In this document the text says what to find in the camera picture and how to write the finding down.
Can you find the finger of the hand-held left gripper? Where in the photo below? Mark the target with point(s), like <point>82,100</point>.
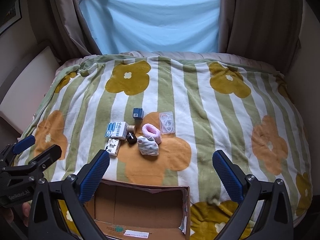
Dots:
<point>23,143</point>
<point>47,155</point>

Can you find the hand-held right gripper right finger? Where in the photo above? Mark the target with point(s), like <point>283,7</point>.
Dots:
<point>227,177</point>

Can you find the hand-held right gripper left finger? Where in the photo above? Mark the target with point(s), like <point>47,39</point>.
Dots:
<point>96,177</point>

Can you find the cardboard box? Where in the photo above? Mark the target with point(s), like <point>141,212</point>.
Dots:
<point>140,205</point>

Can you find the small blue box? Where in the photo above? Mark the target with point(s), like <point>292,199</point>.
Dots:
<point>137,113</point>

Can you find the clear plastic floss pick box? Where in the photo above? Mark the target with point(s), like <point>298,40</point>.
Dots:
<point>167,122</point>

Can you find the person's left hand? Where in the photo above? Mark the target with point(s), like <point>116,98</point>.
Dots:
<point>26,212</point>

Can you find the black and white small carton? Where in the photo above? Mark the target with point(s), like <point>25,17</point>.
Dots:
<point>113,147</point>

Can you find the blue and white carton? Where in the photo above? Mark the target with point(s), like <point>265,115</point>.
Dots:
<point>116,130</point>

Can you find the small black bottle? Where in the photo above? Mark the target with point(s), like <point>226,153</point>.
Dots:
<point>131,139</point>

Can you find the white patterned baby sock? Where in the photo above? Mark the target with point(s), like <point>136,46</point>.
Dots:
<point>148,147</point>

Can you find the white padded panel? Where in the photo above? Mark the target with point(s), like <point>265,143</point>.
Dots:
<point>27,80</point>

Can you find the pink fuzzy baby sock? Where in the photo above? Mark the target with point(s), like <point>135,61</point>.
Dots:
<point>152,131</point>

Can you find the striped flower blanket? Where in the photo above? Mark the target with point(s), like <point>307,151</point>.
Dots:
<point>200,100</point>

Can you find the beige curtain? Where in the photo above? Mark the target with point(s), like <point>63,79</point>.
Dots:
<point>62,17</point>
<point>257,17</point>

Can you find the light blue sheet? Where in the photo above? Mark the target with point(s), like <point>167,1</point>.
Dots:
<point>155,17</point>

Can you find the framed wall picture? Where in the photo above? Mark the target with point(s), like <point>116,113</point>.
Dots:
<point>10,15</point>

